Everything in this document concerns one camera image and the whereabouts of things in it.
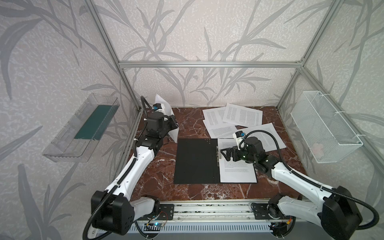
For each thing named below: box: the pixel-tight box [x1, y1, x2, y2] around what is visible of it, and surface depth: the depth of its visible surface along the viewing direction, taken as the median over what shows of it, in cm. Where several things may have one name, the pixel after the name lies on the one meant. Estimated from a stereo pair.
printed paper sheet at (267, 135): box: [236, 122, 287, 152], surface depth 73 cm
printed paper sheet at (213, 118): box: [202, 106, 234, 130], surface depth 117 cm
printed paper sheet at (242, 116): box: [222, 103, 263, 128], surface depth 118 cm
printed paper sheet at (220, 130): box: [202, 120, 237, 139], surface depth 110 cm
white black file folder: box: [174, 138, 221, 184], surface depth 91 cm
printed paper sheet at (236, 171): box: [217, 138, 258, 183], surface depth 89 cm
